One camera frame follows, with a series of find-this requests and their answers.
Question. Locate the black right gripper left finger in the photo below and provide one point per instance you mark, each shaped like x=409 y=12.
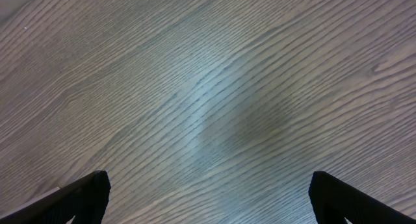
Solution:
x=83 y=201

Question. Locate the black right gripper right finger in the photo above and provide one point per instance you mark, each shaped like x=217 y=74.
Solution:
x=336 y=202

